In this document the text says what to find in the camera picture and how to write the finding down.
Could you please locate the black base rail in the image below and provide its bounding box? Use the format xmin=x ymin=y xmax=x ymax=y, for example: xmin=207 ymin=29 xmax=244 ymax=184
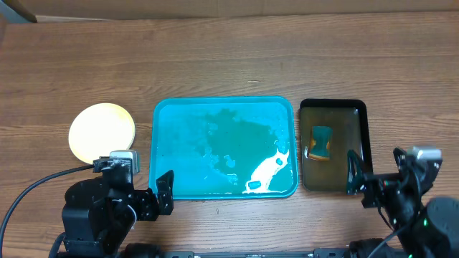
xmin=116 ymin=239 xmax=382 ymax=258

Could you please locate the teal plastic tray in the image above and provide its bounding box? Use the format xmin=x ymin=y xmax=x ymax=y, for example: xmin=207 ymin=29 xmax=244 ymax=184
xmin=148 ymin=96 xmax=299 ymax=201

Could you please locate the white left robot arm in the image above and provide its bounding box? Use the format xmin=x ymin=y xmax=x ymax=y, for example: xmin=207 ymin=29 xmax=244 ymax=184
xmin=49 ymin=157 xmax=174 ymax=257

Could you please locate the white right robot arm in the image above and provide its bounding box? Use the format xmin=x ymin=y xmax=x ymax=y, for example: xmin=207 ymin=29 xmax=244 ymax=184
xmin=344 ymin=147 xmax=458 ymax=257

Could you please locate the black water tray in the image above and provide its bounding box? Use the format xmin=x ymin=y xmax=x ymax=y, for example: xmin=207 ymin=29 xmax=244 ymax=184
xmin=298 ymin=98 xmax=372 ymax=194

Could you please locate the green orange sponge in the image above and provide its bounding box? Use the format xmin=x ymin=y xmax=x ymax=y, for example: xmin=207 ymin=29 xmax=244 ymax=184
xmin=307 ymin=126 xmax=333 ymax=161

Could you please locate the yellow plate with sauce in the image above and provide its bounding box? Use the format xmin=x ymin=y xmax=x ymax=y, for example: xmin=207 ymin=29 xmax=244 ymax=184
xmin=68 ymin=103 xmax=136 ymax=164

